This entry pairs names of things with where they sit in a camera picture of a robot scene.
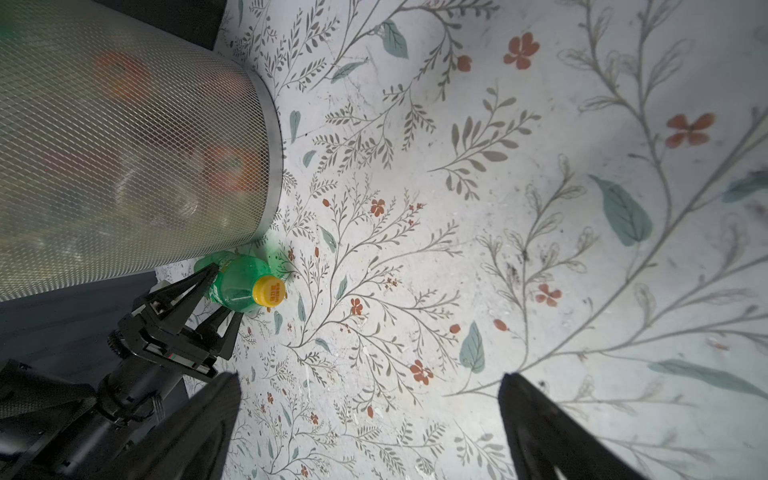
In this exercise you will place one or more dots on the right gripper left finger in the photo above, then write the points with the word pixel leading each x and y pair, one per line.
pixel 191 444

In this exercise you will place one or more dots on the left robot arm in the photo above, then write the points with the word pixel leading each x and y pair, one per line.
pixel 165 412

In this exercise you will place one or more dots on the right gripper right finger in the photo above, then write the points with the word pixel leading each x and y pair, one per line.
pixel 546 443

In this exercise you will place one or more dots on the green bottle near bin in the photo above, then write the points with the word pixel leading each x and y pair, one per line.
pixel 244 283

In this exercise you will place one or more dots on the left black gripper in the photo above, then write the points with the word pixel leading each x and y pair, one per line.
pixel 166 342

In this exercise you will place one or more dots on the mesh bin with yellow bag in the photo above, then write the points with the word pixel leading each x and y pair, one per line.
pixel 124 148

